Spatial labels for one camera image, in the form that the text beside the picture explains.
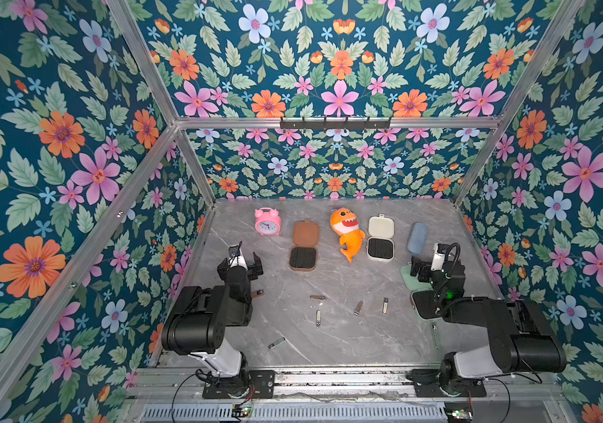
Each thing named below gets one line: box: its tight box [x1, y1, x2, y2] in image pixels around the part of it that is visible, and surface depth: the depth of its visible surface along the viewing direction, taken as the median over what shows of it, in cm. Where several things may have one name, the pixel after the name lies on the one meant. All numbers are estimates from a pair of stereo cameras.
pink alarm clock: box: [253, 207, 282, 237], surface depth 104 cm
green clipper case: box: [400, 263, 443, 320], surface depth 90 cm
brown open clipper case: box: [289, 220, 320, 271], surface depth 106 cm
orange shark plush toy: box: [329, 207, 366, 264], surface depth 104 cm
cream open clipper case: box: [366, 213, 396, 262], surface depth 107 cm
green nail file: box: [431, 322, 439, 350], surface depth 85 cm
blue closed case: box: [407, 222, 429, 255], surface depth 106 cm
